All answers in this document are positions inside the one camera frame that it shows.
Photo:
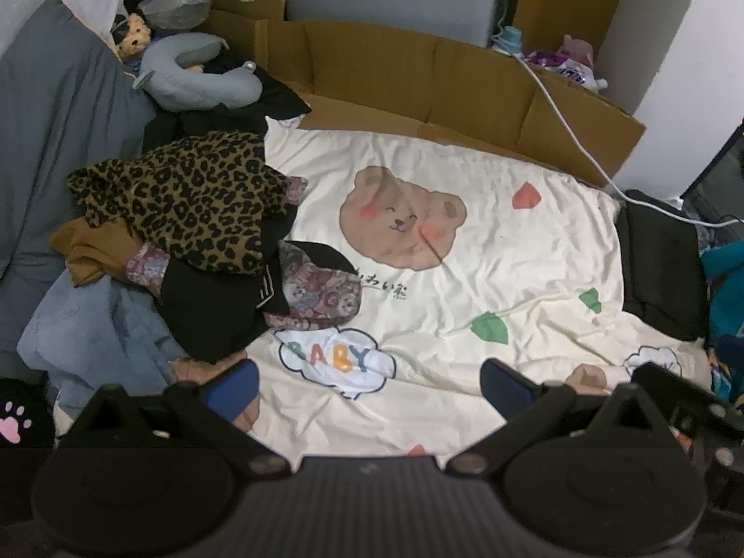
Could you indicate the grey folded garment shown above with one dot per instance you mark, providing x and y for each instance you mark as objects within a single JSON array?
[{"x": 58, "y": 116}]

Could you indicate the black paw print cloth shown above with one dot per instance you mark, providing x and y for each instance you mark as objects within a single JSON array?
[{"x": 23, "y": 401}]

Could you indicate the floral patterned garment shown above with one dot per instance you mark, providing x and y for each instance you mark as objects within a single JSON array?
[{"x": 319, "y": 296}]

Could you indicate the teal garment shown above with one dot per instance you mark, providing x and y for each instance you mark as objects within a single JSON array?
[{"x": 726, "y": 302}]

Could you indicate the folded cardboard sheet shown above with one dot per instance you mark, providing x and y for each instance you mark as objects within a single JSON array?
[{"x": 407, "y": 70}]

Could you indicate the black folded garment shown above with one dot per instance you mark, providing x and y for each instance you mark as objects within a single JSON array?
[{"x": 657, "y": 267}]

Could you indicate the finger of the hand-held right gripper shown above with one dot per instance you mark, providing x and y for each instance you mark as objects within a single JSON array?
[{"x": 674, "y": 386}]

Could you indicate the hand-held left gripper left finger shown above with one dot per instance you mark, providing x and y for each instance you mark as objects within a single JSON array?
[{"x": 232, "y": 389}]

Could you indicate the cream bear printed blanket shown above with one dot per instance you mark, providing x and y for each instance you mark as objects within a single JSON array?
[{"x": 465, "y": 302}]

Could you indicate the light blue denim garment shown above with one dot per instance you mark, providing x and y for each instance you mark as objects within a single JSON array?
[{"x": 87, "y": 331}]

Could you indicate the spotted plush toy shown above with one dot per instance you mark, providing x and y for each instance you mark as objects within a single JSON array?
[{"x": 135, "y": 38}]

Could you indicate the leopard print skirt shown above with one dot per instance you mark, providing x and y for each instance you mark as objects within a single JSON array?
[{"x": 192, "y": 197}]

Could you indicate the pink plush toy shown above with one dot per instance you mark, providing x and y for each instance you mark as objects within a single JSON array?
[{"x": 578, "y": 49}]

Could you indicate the black cloth heap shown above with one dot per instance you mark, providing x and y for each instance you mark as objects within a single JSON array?
[{"x": 279, "y": 99}]

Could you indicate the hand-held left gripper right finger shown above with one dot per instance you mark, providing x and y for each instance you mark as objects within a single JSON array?
[{"x": 504, "y": 388}]

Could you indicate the brown garment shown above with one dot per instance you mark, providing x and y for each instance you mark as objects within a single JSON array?
[{"x": 93, "y": 250}]

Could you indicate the cardboard box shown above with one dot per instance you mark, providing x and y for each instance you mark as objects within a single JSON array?
[{"x": 238, "y": 17}]

